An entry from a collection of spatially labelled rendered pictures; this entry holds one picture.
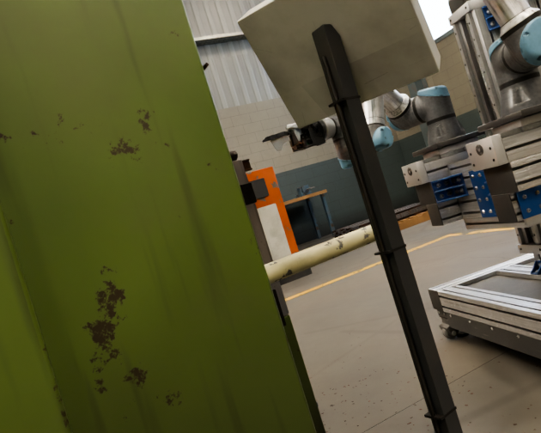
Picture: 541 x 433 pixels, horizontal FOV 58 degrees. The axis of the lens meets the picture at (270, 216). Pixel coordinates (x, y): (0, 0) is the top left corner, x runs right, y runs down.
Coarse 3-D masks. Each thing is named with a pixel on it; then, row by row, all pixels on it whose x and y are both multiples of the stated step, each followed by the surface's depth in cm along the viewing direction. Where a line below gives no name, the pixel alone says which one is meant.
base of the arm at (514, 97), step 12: (504, 84) 151; (516, 84) 148; (528, 84) 147; (540, 84) 147; (504, 96) 152; (516, 96) 148; (528, 96) 146; (540, 96) 145; (504, 108) 152; (516, 108) 148
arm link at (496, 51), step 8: (496, 40) 149; (496, 48) 150; (496, 56) 150; (496, 64) 151; (504, 64) 147; (496, 72) 153; (504, 72) 150; (512, 72) 147; (520, 72) 146; (528, 72) 147; (504, 80) 150
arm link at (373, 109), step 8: (368, 104) 169; (376, 104) 169; (368, 112) 169; (376, 112) 168; (384, 112) 171; (368, 120) 168; (376, 120) 167; (384, 120) 169; (376, 128) 166; (384, 128) 164; (376, 136) 164; (384, 136) 164; (392, 136) 167; (376, 144) 165; (384, 144) 164
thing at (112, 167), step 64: (0, 0) 82; (64, 0) 87; (128, 0) 94; (0, 64) 80; (64, 64) 86; (128, 64) 92; (192, 64) 99; (0, 128) 78; (64, 128) 84; (128, 128) 90; (192, 128) 97; (0, 192) 77; (64, 192) 82; (128, 192) 88; (192, 192) 94; (64, 256) 80; (128, 256) 86; (192, 256) 92; (256, 256) 100; (64, 320) 79; (128, 320) 84; (192, 320) 90; (256, 320) 97; (64, 384) 77; (128, 384) 82; (192, 384) 88; (256, 384) 95
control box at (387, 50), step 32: (288, 0) 99; (320, 0) 98; (352, 0) 96; (384, 0) 94; (416, 0) 98; (256, 32) 105; (288, 32) 103; (352, 32) 100; (384, 32) 98; (416, 32) 96; (288, 64) 108; (320, 64) 106; (352, 64) 104; (384, 64) 102; (416, 64) 100; (288, 96) 113; (320, 96) 110
